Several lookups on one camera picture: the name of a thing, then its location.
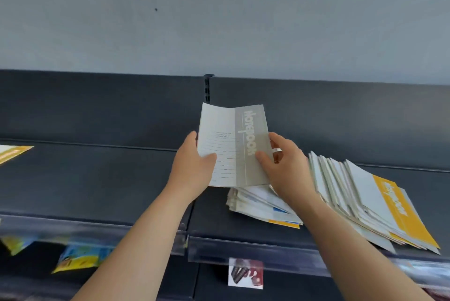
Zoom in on person's left hand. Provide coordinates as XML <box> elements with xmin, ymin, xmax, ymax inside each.
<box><xmin>165</xmin><ymin>131</ymin><xmax>218</xmax><ymax>203</ymax></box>

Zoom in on person's right hand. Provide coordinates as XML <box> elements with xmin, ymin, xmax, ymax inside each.
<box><xmin>255</xmin><ymin>132</ymin><xmax>319</xmax><ymax>208</ymax></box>

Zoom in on small grey notebook stack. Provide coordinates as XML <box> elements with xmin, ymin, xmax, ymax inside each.
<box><xmin>196</xmin><ymin>102</ymin><xmax>275</xmax><ymax>188</ymax></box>

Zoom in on pile of white notebooks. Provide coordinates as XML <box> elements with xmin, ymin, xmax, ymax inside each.
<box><xmin>226</xmin><ymin>151</ymin><xmax>441</xmax><ymax>255</ymax></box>

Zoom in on small orange notebook stack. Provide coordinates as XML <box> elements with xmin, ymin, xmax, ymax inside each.
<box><xmin>0</xmin><ymin>145</ymin><xmax>35</xmax><ymax>166</ymax></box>

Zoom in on person's left forearm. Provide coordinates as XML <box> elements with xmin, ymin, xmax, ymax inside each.
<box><xmin>72</xmin><ymin>188</ymin><xmax>197</xmax><ymax>301</ymax></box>

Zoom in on dark grey back panel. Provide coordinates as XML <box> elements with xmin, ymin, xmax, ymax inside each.
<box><xmin>0</xmin><ymin>69</ymin><xmax>208</xmax><ymax>152</ymax></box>
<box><xmin>209</xmin><ymin>77</ymin><xmax>450</xmax><ymax>173</ymax></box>

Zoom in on slotted dark metal upright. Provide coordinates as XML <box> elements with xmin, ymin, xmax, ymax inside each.
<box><xmin>203</xmin><ymin>73</ymin><xmax>216</xmax><ymax>105</ymax></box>

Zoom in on yellow blue snack packet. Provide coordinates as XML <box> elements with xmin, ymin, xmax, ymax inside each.
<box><xmin>52</xmin><ymin>244</ymin><xmax>113</xmax><ymax>274</ymax></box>
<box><xmin>0</xmin><ymin>235</ymin><xmax>38</xmax><ymax>256</ymax></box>

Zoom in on clear plastic price rail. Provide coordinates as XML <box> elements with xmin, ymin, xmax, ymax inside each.
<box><xmin>0</xmin><ymin>212</ymin><xmax>189</xmax><ymax>257</ymax></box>
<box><xmin>187</xmin><ymin>235</ymin><xmax>450</xmax><ymax>289</ymax></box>

